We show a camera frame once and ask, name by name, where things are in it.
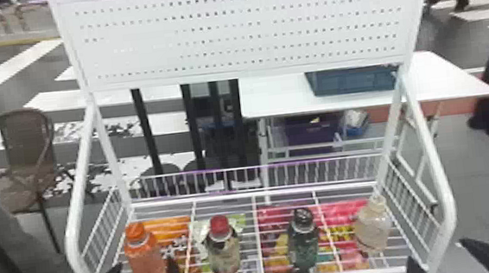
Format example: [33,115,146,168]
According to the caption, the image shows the beige bottle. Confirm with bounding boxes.
[349,194,396,257]

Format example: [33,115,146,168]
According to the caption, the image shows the blue basket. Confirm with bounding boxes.
[304,62,401,100]

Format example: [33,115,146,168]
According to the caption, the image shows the dark green bottle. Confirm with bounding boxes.
[283,205,324,273]

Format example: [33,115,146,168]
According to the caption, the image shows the orange bottle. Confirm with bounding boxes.
[121,219,168,273]

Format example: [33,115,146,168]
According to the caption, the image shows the brown bottle with red cap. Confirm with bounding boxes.
[200,212,244,273]

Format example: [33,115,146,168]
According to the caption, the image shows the purple crate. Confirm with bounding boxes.
[282,110,344,158]

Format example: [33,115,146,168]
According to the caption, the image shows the orange snack packet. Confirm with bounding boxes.
[142,214,195,250]

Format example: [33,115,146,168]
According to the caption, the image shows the white wire rack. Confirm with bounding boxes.
[38,0,467,273]

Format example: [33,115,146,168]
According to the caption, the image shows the brown chair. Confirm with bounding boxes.
[0,103,86,261]

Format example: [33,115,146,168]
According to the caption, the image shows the white side table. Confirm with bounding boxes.
[236,43,489,193]

